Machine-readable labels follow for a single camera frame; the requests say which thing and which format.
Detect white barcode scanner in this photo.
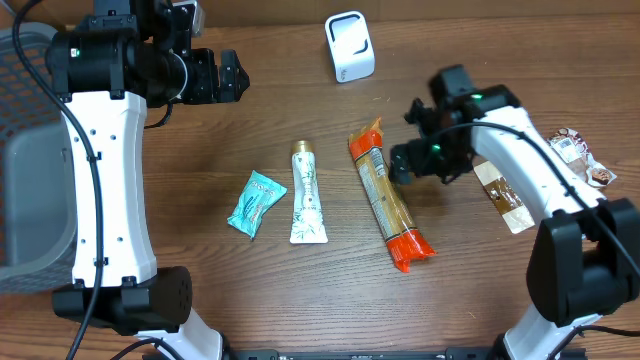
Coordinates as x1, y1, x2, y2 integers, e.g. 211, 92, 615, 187
324, 10, 375, 83

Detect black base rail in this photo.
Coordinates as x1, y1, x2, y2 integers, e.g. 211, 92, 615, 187
223, 347, 490, 360

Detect grey plastic shopping basket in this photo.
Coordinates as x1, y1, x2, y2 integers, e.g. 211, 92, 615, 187
1, 29, 77, 294

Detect orange pasta package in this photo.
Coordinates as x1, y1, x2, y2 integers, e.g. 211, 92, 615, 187
348, 117, 437, 273

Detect teal toilet tissue pack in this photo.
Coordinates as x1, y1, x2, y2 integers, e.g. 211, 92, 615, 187
227, 171, 287, 240

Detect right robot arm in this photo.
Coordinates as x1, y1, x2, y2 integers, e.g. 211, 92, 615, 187
389, 65, 639, 360

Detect white green tube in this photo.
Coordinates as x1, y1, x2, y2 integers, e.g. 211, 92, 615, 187
290, 140, 328, 244

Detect white brown bread bag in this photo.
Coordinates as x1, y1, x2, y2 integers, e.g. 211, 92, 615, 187
474, 128, 617, 234

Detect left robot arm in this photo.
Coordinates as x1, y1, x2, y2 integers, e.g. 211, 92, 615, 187
46, 1, 249, 359

